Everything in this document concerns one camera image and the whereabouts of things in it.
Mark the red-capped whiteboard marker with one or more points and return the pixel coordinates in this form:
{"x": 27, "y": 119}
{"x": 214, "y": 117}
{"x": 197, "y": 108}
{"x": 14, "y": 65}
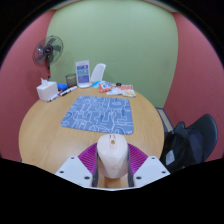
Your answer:
{"x": 68, "y": 90}

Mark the blue patterned mouse pad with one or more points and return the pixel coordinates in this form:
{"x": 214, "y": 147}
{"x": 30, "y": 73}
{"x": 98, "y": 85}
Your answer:
{"x": 97, "y": 115}

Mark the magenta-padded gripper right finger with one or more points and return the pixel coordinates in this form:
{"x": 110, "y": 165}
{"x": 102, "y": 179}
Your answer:
{"x": 150, "y": 169}

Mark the blue whiteboard eraser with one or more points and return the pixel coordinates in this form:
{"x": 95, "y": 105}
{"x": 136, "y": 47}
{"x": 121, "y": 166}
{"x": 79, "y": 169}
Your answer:
{"x": 62, "y": 86}

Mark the white chair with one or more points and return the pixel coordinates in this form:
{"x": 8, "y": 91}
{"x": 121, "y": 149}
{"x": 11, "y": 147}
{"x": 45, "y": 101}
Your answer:
{"x": 98, "y": 72}

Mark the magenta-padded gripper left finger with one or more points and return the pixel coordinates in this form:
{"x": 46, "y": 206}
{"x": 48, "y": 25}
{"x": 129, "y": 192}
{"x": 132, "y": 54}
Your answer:
{"x": 74, "y": 169}

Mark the orange and white snack packet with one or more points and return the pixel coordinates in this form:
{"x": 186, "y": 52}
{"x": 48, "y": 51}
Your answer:
{"x": 128, "y": 90}

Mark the light blue snack packet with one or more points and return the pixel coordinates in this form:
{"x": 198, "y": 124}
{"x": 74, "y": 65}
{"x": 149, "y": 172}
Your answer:
{"x": 96, "y": 84}

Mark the black standing fan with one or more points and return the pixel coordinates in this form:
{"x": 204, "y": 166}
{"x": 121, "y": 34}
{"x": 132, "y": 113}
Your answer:
{"x": 47, "y": 50}

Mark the cream computer mouse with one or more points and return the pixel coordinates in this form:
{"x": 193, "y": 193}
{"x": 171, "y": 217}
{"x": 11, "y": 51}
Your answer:
{"x": 112, "y": 156}

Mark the black-capped whiteboard marker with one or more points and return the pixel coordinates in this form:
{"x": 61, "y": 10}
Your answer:
{"x": 53, "y": 97}

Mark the dark mesh pen cup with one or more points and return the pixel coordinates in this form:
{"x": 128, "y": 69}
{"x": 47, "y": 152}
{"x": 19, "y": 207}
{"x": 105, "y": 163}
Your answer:
{"x": 71, "y": 80}

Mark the small black object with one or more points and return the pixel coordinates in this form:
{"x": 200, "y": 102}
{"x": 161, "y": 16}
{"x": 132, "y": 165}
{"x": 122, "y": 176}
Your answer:
{"x": 119, "y": 84}

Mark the white tissue box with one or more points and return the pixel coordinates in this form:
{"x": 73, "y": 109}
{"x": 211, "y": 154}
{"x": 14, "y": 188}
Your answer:
{"x": 46, "y": 91}

